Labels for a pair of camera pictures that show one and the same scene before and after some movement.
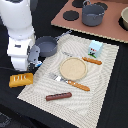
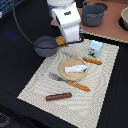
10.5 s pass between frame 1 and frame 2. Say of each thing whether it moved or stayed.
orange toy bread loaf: moved
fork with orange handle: stayed
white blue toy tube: moved
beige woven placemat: stayed
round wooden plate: stayed
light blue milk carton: stayed
